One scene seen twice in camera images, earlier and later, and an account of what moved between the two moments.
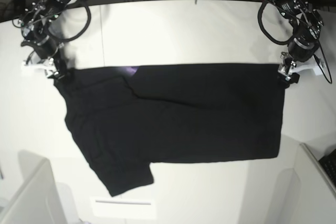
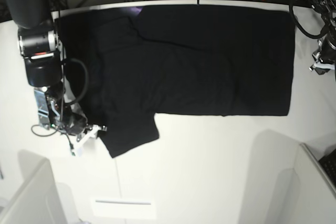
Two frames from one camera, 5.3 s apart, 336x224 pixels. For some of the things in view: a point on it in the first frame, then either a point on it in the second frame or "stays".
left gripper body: (46, 47) -> (76, 124)
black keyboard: (328, 162) stays
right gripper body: (300, 50) -> (325, 54)
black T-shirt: (126, 118) -> (126, 65)
